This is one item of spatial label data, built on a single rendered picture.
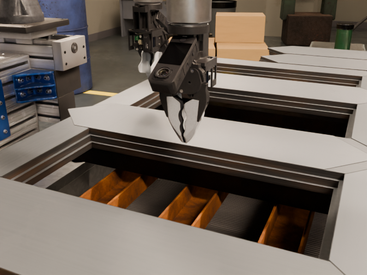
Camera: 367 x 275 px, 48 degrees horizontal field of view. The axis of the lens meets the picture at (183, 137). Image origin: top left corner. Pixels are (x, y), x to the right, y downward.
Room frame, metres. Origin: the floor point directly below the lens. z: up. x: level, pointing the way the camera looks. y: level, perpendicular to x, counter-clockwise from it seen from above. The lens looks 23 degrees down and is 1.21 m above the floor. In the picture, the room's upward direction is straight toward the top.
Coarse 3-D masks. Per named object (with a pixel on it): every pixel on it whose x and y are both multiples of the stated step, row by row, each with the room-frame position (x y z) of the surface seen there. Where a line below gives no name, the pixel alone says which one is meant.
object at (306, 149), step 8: (296, 136) 0.84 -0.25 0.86; (304, 136) 0.84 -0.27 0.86; (312, 136) 0.84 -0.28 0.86; (320, 136) 0.84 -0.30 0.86; (328, 136) 0.84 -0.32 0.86; (288, 144) 0.80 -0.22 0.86; (296, 144) 0.80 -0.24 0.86; (304, 144) 0.80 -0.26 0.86; (312, 144) 0.80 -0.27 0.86; (320, 144) 0.80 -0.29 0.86; (328, 144) 0.80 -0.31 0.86; (288, 152) 0.76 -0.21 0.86; (296, 152) 0.76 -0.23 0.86; (304, 152) 0.76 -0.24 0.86; (312, 152) 0.76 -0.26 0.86; (320, 152) 0.76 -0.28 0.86; (280, 160) 0.72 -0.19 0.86; (288, 160) 0.72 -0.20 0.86; (296, 160) 0.72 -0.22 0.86; (304, 160) 0.72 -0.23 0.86; (312, 160) 0.72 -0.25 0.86; (320, 160) 0.72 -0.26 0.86; (320, 168) 0.69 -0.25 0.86
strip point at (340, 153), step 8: (336, 144) 0.80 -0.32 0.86; (344, 144) 0.80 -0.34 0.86; (328, 152) 0.76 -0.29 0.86; (336, 152) 0.76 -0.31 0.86; (344, 152) 0.76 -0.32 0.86; (352, 152) 0.76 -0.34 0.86; (360, 152) 0.76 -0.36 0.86; (328, 160) 0.72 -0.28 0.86; (336, 160) 0.72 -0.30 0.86; (344, 160) 0.72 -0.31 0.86; (352, 160) 0.72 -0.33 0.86; (360, 160) 0.72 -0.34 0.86; (328, 168) 0.69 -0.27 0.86
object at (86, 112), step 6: (84, 108) 1.04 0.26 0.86; (90, 108) 1.04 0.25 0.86; (96, 108) 1.04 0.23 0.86; (102, 108) 1.04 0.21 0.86; (72, 114) 0.99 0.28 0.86; (78, 114) 0.99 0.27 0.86; (84, 114) 0.99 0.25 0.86; (90, 114) 0.99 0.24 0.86; (72, 120) 0.95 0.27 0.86; (78, 120) 0.95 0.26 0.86
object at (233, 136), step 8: (224, 128) 0.89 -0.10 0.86; (232, 128) 0.89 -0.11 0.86; (240, 128) 0.89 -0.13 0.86; (248, 128) 0.89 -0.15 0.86; (256, 128) 0.89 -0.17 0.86; (216, 136) 0.84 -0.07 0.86; (224, 136) 0.84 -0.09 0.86; (232, 136) 0.84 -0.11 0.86; (240, 136) 0.84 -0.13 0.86; (248, 136) 0.84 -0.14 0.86; (208, 144) 0.80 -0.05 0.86; (216, 144) 0.80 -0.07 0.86; (224, 144) 0.80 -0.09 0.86; (232, 144) 0.80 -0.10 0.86; (240, 144) 0.80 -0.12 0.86; (232, 152) 0.76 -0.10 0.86
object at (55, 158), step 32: (224, 64) 1.58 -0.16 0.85; (224, 96) 1.22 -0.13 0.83; (256, 96) 1.19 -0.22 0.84; (288, 96) 1.15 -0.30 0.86; (352, 128) 0.93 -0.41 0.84; (32, 160) 0.73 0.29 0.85; (64, 160) 0.79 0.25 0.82; (160, 160) 0.81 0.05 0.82; (192, 160) 0.78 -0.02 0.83; (224, 160) 0.76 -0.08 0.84; (256, 160) 0.74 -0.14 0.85; (320, 192) 0.67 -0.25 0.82; (320, 256) 0.47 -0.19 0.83
